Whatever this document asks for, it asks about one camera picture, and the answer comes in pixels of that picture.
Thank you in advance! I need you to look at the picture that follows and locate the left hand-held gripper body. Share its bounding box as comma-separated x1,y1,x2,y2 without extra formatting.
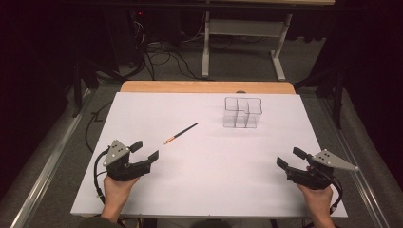
102,139,152,182

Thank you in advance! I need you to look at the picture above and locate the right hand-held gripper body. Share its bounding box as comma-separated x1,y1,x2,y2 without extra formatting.
286,149,360,191

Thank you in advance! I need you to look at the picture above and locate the black pencil with orange end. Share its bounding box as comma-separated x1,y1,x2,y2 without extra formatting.
163,122,200,146

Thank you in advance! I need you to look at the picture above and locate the clear divided pen holder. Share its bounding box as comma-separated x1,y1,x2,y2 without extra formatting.
222,96,264,130

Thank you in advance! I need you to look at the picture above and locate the person's right hand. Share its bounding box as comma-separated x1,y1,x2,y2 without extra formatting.
296,181,335,220

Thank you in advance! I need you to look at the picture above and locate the person's left hand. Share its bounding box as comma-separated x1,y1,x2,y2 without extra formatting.
103,175,141,212

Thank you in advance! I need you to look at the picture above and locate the white table cover board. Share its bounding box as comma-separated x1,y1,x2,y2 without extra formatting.
69,91,349,220

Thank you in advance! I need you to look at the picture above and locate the black metal stand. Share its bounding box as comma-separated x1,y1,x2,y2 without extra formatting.
70,59,100,119
293,66,347,130

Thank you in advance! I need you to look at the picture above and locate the dark computer tower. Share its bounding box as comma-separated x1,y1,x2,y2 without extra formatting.
104,9,147,70

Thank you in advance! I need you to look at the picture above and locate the right hand-held gripper black cable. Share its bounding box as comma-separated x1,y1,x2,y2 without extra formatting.
328,176,344,216

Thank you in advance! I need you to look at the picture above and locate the hand-held gripper black cable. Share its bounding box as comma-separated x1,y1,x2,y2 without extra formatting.
92,148,111,205
328,176,344,216

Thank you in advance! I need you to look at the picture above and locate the left hand-held gripper black cable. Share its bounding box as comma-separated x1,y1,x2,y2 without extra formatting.
92,148,111,205

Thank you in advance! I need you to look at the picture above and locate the aluminium floor rail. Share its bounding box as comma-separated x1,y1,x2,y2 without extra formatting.
9,89,93,228
318,97,387,228

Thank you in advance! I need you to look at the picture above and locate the thin black floor cable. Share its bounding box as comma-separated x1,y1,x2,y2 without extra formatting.
84,100,114,155

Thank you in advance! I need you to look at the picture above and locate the bundle of black floor cables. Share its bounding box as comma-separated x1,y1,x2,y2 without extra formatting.
126,39,211,82

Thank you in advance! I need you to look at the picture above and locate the white table frame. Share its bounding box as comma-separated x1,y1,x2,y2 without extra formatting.
201,0,336,82

